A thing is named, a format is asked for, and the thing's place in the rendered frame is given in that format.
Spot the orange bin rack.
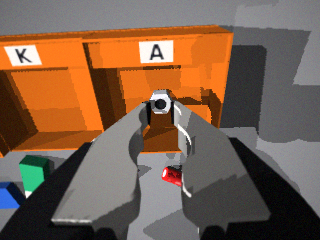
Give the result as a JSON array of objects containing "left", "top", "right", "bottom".
[{"left": 0, "top": 25, "right": 234, "bottom": 158}]

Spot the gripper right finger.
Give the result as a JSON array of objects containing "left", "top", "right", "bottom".
[{"left": 170, "top": 100, "right": 320, "bottom": 240}]

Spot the silver hex nut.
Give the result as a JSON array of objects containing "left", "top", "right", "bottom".
[{"left": 149, "top": 90, "right": 173, "bottom": 114}]

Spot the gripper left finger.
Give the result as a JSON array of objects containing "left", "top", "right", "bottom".
[{"left": 0, "top": 101, "right": 151, "bottom": 240}]

